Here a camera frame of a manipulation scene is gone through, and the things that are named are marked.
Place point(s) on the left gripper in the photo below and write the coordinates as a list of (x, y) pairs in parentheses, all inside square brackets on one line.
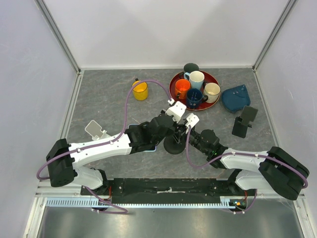
[(174, 128)]

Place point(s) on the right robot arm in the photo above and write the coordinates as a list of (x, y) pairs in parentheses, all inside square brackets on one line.
[(274, 169)]

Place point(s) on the yellow mug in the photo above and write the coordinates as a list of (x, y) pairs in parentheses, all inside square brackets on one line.
[(140, 92)]

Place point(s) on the light blue white mug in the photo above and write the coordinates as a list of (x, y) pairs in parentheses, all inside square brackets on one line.
[(196, 79)]

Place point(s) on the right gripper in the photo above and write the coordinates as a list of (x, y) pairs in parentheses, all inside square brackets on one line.
[(180, 132)]

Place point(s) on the orange mug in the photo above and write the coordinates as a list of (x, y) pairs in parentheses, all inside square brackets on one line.
[(182, 86)]

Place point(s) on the black folding phone stand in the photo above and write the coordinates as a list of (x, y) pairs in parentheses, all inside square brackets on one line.
[(242, 123)]

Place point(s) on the blue cloth pouch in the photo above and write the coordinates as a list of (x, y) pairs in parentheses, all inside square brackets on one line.
[(236, 98)]

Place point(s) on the dark blue mug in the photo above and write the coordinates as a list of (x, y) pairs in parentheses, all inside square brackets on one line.
[(194, 98)]

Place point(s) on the blue case phone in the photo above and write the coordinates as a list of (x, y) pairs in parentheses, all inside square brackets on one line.
[(152, 149)]

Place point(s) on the dark green mug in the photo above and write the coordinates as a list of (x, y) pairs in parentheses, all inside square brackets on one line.
[(188, 68)]

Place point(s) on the white phone stand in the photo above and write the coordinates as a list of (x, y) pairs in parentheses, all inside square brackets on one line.
[(95, 131)]

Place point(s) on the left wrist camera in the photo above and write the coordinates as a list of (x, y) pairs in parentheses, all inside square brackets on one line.
[(176, 111)]

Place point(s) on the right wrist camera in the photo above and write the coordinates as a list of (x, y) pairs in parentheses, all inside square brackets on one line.
[(191, 120)]

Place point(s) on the black round base phone stand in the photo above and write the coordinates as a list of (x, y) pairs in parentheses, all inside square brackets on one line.
[(171, 147)]

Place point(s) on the purple case phone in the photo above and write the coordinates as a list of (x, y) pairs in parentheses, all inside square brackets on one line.
[(132, 125)]

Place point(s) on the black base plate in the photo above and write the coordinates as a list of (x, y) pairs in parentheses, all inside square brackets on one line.
[(168, 190)]

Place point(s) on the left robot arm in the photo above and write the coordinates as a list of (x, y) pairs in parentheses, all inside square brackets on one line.
[(66, 162)]

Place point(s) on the cream mug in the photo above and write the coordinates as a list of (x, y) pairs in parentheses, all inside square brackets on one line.
[(211, 92)]

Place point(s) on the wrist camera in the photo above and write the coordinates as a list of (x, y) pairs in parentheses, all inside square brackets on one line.
[(191, 120), (176, 111)]

